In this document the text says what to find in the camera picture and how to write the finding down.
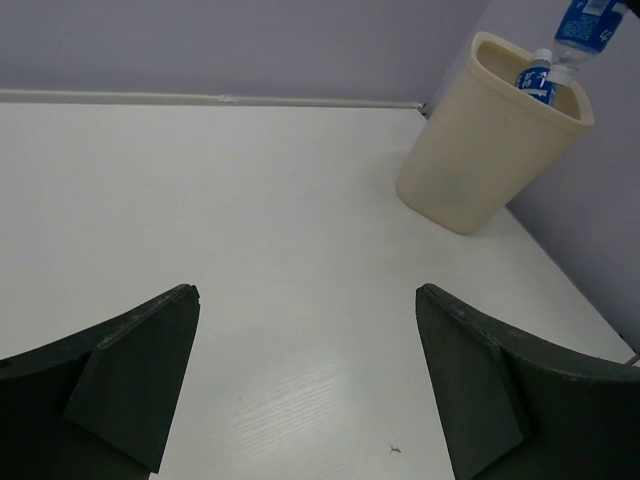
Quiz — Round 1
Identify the blue label bottle row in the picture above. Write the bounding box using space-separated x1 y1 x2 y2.
548 0 628 86
515 48 556 106

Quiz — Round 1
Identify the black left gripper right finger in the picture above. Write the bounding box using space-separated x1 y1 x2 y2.
415 284 639 479

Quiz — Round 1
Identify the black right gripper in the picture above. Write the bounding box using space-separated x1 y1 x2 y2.
620 0 640 18

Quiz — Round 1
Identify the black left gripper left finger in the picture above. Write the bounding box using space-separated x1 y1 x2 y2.
1 284 200 479

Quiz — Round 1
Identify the beige plastic bin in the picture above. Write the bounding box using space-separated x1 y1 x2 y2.
396 32 595 234

